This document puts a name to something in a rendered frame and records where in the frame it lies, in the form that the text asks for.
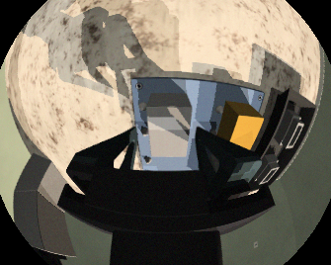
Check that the yellow brass block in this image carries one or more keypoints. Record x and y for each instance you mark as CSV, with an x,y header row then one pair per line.
x,y
240,123

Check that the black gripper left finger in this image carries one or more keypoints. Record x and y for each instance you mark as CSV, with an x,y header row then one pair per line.
x,y
104,153

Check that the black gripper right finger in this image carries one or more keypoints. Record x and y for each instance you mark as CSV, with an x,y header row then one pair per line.
x,y
237,164

